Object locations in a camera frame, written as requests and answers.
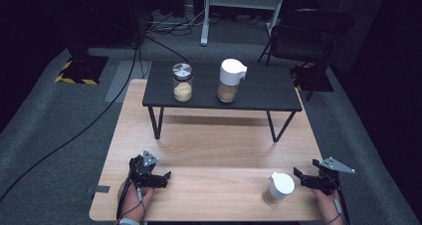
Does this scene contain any glass jar with silver lid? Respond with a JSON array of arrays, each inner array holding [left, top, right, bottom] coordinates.
[[171, 63, 194, 104]]

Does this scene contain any person's left hand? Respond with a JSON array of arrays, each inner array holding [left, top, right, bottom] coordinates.
[[115, 179, 155, 220]]

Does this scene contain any black folding chair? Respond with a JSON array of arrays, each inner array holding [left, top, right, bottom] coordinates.
[[258, 9, 354, 103]]

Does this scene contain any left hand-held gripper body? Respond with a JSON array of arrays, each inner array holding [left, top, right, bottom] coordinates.
[[127, 149, 160, 188]]

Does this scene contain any white metal stand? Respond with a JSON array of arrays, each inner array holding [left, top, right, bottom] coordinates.
[[199, 0, 288, 47]]

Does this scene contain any tangle of cables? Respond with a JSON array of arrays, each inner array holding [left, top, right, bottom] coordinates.
[[145, 9, 207, 37]]

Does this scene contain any short black floor cable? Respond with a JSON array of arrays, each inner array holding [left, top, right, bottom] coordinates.
[[145, 35, 190, 64]]

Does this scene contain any glass jar with white lid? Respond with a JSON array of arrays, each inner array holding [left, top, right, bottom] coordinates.
[[262, 171, 296, 206], [216, 58, 248, 104]]

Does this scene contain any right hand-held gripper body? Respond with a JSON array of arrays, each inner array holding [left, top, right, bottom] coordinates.
[[313, 156, 356, 196]]

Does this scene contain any grey tape strip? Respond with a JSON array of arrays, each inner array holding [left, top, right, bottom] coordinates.
[[87, 185, 111, 194]]

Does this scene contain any dark shelf with metal legs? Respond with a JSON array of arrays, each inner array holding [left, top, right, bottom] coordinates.
[[141, 61, 304, 143]]

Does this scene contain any black stand pole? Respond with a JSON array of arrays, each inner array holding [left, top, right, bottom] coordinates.
[[123, 0, 148, 49]]

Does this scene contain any person's right hand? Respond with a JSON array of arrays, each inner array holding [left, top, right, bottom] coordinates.
[[312, 188, 344, 225]]

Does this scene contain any black striped stand base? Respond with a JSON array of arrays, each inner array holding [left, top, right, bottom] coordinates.
[[290, 64, 335, 94], [54, 55, 109, 86]]

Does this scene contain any grey wrist cord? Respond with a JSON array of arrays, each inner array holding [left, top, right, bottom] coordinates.
[[324, 198, 343, 224], [115, 186, 147, 224]]

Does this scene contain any long black floor cable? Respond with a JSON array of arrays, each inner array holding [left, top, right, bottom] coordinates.
[[0, 44, 140, 203]]

